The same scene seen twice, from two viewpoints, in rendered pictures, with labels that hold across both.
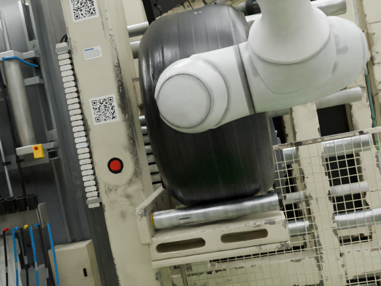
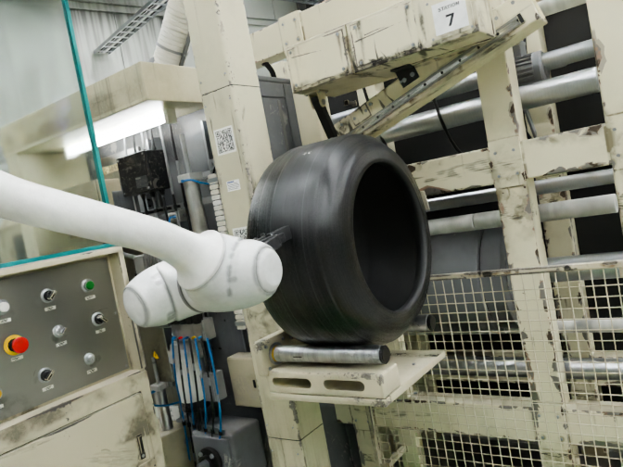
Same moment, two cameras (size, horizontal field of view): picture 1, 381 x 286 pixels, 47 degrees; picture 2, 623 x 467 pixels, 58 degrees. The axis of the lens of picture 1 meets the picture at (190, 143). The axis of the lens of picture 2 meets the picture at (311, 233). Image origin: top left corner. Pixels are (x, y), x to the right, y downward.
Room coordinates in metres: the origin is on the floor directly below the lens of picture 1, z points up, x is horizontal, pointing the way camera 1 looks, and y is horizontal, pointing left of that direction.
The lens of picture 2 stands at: (-0.13, -0.72, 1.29)
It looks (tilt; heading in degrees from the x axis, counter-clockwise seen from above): 3 degrees down; 28
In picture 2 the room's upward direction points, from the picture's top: 11 degrees counter-clockwise
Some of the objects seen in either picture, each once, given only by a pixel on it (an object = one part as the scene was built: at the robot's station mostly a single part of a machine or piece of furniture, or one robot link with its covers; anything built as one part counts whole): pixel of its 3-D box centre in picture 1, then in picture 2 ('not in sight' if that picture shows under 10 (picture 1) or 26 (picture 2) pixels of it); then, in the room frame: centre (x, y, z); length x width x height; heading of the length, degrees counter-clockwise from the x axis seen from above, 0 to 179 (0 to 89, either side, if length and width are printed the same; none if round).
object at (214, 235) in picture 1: (217, 235); (329, 378); (1.13, -0.03, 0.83); 0.36 x 0.09 x 0.06; 82
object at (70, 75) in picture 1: (82, 125); (233, 250); (1.27, 0.30, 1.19); 0.05 x 0.04 x 0.48; 172
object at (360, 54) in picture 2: not in sight; (390, 45); (1.55, -0.21, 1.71); 0.61 x 0.25 x 0.15; 82
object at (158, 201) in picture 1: (159, 209); (302, 338); (1.29, 0.13, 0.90); 0.40 x 0.03 x 0.10; 172
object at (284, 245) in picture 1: (223, 234); (359, 373); (1.27, -0.04, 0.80); 0.37 x 0.36 x 0.02; 172
